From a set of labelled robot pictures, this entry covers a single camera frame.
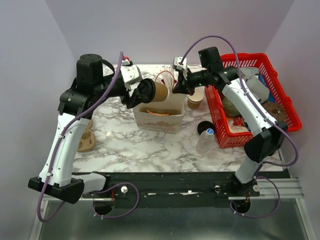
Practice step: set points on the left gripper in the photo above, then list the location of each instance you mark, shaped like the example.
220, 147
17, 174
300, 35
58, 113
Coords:
130, 101

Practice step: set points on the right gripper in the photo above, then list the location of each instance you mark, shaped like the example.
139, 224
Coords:
183, 86

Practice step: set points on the brown paper coffee cup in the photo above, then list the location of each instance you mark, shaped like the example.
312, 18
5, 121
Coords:
161, 92

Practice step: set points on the paper takeout bag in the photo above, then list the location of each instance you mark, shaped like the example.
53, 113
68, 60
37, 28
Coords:
169, 124

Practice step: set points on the black coffee cup lid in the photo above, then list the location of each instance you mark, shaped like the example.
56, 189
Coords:
146, 90

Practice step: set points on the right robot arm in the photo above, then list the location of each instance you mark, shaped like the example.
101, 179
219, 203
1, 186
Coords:
268, 134

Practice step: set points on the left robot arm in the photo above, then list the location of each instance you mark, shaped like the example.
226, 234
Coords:
96, 81

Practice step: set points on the stack of black lids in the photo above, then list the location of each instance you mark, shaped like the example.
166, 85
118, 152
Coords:
204, 125

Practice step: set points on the green melon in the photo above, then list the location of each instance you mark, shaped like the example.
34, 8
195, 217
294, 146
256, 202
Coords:
229, 108

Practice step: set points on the clear plastic water bottle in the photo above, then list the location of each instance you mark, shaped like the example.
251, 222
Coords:
205, 141

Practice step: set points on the red plastic basket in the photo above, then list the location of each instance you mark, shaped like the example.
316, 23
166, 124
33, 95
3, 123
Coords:
269, 77

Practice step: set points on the grey crumpled bag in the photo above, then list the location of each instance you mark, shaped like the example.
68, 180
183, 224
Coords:
257, 88

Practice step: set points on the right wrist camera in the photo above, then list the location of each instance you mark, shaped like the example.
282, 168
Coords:
179, 64

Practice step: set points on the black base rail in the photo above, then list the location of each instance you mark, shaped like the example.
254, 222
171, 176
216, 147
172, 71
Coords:
173, 189

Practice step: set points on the aluminium frame rail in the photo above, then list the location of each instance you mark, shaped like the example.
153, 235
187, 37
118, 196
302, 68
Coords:
285, 188

